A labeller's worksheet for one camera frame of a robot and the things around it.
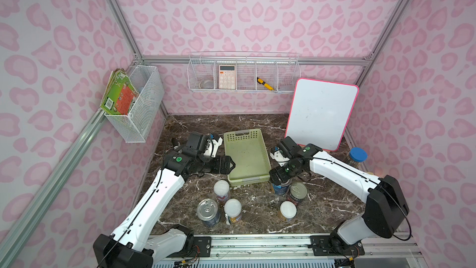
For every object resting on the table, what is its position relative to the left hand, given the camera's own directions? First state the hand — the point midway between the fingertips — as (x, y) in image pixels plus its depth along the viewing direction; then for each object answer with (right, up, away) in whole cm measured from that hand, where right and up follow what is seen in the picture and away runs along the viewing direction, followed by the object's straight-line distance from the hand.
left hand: (225, 161), depth 74 cm
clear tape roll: (-11, +36, +21) cm, 43 cm away
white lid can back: (-2, -12, +3) cm, 13 cm away
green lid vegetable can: (+30, -13, +3) cm, 33 cm away
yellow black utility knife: (+20, +35, +23) cm, 47 cm away
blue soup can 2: (+24, -13, +6) cm, 28 cm away
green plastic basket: (+9, +2, +30) cm, 31 cm away
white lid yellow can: (+4, -17, -4) cm, 18 cm away
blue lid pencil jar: (+54, +2, +3) cm, 55 cm away
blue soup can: (-6, -19, -2) cm, 20 cm away
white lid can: (+26, -20, +1) cm, 33 cm away
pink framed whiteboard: (+44, +21, +16) cm, 52 cm away
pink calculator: (-1, +40, +21) cm, 45 cm away
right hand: (+23, -8, +9) cm, 26 cm away
